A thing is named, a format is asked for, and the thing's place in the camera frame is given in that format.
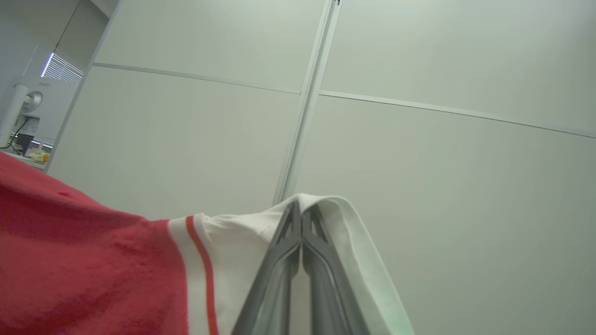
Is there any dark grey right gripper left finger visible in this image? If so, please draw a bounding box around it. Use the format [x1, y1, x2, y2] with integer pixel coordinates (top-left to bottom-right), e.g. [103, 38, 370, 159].
[231, 201, 302, 335]

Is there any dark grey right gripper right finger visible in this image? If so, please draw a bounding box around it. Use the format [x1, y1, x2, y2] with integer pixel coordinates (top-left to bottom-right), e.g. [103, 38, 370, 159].
[302, 204, 371, 335]

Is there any red shorts white side stripe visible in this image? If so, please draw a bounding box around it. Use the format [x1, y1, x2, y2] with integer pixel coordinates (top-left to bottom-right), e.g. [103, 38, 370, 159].
[0, 151, 416, 335]

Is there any small black box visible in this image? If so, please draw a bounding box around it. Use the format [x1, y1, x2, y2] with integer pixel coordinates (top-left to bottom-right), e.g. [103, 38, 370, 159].
[15, 133, 34, 157]

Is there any window blind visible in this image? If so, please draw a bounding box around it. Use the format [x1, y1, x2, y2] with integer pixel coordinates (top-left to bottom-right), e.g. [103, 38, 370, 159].
[41, 0, 110, 85]

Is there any white desk device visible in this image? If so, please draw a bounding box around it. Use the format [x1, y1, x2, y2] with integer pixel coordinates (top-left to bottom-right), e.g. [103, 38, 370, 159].
[0, 84, 44, 148]

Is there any grey partition post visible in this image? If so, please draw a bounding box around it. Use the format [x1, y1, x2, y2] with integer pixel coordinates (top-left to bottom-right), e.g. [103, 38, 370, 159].
[272, 0, 343, 206]

